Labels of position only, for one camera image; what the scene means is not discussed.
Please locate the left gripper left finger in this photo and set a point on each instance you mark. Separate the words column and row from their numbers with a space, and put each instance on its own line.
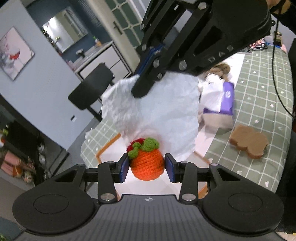
column 108, row 174

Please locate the white sideboard cabinet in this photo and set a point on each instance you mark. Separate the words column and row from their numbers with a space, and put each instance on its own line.
column 109, row 55

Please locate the purple tissue box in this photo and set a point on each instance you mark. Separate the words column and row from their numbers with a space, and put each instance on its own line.
column 216, row 102

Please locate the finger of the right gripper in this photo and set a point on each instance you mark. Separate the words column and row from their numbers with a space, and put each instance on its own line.
column 148, row 74

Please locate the white drawstring cloth bag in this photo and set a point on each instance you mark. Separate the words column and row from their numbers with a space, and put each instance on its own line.
column 168, row 113

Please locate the wall mirror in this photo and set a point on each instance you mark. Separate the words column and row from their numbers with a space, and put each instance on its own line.
column 64, row 30

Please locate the brown bear-shaped sponge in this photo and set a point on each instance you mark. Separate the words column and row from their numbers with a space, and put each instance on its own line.
column 246, row 138

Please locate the black chair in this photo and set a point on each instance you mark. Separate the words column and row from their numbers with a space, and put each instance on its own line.
column 91, row 89

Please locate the brown plush dog toy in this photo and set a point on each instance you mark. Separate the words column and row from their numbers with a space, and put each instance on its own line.
column 221, row 70

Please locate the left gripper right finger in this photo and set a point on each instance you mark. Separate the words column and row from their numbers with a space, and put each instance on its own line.
column 186, row 174

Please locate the framed wall picture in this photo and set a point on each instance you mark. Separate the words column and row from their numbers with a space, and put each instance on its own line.
column 15, row 53

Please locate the white printed table runner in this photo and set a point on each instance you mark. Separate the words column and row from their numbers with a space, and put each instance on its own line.
column 114, row 149

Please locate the orange crochet fruit toy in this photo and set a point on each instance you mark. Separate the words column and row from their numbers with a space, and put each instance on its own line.
column 146, row 161

